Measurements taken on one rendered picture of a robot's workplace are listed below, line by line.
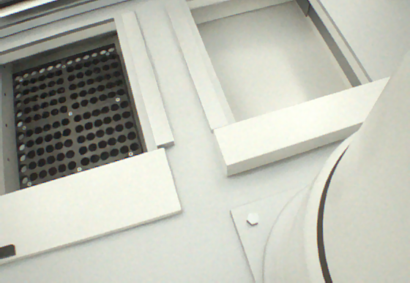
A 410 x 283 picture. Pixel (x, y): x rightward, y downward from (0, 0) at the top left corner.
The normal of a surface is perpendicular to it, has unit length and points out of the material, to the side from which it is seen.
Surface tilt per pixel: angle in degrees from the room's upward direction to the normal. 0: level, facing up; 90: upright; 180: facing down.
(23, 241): 0
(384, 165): 76
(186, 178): 0
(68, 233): 0
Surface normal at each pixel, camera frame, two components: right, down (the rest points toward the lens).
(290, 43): -0.04, -0.47
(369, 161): -0.99, -0.03
